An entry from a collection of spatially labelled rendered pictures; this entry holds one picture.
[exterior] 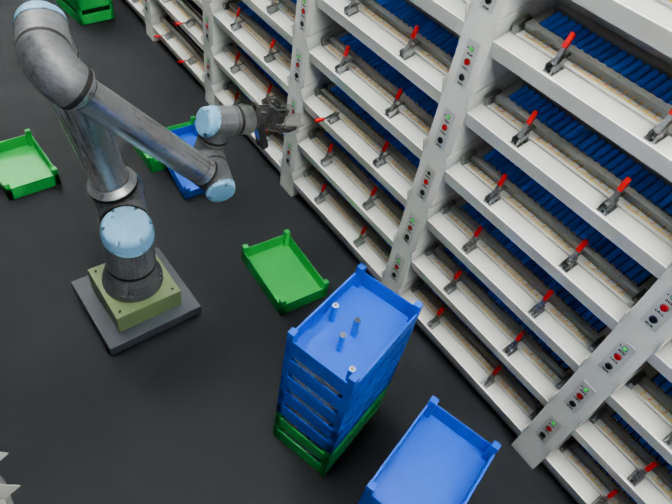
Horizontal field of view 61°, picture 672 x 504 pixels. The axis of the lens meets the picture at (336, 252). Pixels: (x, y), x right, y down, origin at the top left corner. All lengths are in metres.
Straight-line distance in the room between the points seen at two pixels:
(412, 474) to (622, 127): 0.92
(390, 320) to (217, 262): 0.91
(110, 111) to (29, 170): 1.22
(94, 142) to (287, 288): 0.86
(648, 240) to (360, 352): 0.70
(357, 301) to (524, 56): 0.72
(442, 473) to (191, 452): 0.74
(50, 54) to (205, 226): 1.09
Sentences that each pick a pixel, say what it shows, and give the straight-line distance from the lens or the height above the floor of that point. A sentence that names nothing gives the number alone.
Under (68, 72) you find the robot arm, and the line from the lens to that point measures 1.43.
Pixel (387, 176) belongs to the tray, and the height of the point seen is 0.49.
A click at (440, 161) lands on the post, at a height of 0.70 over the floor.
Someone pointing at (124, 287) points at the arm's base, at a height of 0.20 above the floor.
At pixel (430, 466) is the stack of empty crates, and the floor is 0.32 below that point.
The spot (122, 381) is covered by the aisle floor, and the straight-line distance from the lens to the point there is 1.95.
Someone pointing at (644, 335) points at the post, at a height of 0.71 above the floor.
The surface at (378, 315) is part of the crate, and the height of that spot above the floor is 0.48.
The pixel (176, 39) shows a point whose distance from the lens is 3.29.
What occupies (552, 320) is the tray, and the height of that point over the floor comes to 0.50.
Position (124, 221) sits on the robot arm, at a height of 0.41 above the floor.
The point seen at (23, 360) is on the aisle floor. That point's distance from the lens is 2.06.
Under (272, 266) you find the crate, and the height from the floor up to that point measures 0.00.
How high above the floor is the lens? 1.68
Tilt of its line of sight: 47 degrees down
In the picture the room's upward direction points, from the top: 12 degrees clockwise
